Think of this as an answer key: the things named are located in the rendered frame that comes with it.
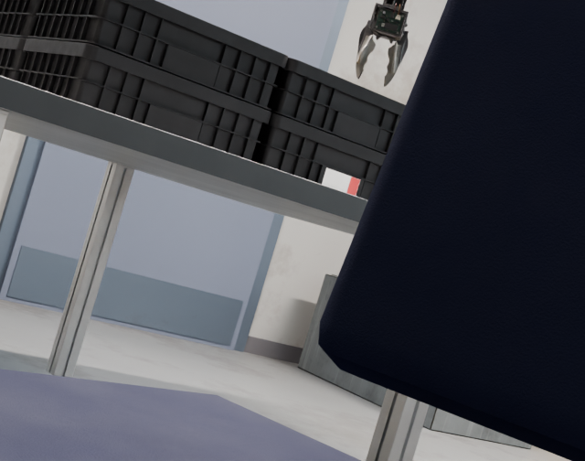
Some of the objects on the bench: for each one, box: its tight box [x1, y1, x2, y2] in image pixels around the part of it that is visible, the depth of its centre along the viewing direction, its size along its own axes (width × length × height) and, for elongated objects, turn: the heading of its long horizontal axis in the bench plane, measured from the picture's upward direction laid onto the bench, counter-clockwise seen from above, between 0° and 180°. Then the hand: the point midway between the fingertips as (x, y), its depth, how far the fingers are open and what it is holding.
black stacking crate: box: [19, 38, 271, 161], centre depth 217 cm, size 40×30×12 cm
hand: (373, 77), depth 241 cm, fingers open, 5 cm apart
